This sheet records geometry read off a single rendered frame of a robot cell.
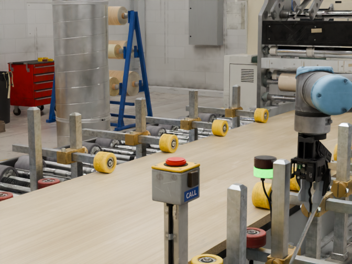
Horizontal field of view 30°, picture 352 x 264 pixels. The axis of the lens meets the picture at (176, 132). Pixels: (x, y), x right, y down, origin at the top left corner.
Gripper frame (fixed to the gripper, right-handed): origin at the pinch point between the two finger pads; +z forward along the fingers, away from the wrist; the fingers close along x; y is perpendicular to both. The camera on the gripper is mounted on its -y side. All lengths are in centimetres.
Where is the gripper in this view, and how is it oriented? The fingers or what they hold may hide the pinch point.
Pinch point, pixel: (312, 207)
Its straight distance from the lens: 176.2
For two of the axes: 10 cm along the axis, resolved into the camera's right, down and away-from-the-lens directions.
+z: 0.0, 9.8, 1.7
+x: 8.4, 0.9, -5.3
